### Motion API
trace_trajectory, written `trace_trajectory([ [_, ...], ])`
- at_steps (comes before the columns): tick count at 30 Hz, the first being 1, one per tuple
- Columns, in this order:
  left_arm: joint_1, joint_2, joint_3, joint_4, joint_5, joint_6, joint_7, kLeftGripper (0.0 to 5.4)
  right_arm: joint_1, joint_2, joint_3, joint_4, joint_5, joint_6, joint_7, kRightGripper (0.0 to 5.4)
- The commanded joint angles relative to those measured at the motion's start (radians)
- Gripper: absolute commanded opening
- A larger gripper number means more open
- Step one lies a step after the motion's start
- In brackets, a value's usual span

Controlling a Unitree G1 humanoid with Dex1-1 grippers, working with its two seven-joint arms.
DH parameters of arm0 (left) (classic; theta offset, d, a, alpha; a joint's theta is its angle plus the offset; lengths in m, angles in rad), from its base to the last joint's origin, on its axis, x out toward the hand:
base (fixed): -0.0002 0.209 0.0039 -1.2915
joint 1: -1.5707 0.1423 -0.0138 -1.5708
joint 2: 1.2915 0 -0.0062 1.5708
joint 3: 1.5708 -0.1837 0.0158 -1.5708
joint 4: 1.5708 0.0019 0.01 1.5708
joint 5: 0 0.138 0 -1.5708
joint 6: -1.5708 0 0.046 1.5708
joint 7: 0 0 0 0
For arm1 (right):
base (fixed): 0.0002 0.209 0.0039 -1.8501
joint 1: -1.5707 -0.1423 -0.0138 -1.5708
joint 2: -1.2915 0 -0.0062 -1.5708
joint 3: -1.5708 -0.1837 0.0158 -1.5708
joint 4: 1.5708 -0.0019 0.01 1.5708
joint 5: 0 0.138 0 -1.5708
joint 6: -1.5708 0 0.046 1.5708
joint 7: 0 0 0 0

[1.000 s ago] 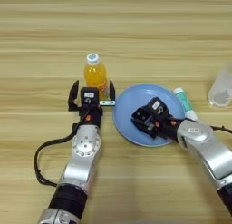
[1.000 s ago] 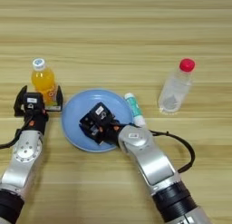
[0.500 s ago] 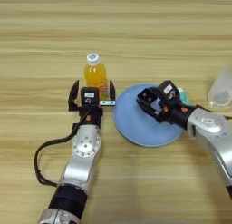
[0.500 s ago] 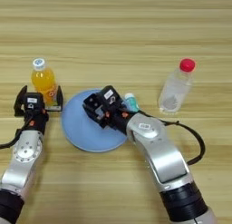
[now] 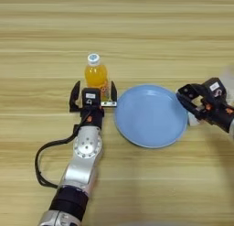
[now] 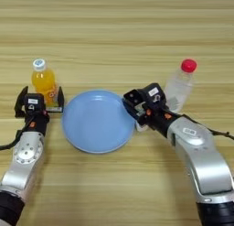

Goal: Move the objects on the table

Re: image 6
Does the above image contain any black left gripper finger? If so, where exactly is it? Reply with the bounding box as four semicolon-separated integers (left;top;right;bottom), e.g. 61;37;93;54
14;85;29;119
57;86;66;108

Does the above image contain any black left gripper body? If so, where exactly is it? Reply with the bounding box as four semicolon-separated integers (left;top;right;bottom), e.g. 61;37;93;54
24;106;64;136

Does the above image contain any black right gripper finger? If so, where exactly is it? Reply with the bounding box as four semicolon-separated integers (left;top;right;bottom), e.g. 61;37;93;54
122;101;144;121
133;87;153;100

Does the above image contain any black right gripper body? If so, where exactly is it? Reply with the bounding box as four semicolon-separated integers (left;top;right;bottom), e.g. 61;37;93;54
136;106;185;138

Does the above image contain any orange juice bottle white cap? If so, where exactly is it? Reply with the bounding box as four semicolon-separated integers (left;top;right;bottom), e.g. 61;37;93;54
31;59;59;108

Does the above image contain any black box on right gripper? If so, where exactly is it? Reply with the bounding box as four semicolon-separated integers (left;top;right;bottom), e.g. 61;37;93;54
143;82;167;111

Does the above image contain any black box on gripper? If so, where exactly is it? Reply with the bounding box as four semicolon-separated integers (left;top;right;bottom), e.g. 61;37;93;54
23;93;47;113
143;82;167;111

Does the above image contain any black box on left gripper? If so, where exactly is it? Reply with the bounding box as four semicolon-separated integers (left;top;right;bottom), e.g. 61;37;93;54
23;93;47;113

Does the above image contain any blue round plate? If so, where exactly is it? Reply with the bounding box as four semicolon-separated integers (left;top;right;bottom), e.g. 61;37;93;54
61;89;137;155

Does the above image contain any clear bottle red cap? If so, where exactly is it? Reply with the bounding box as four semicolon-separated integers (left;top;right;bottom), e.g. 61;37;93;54
164;59;197;113

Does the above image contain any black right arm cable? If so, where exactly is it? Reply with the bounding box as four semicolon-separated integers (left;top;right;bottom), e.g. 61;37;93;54
209;128;234;140

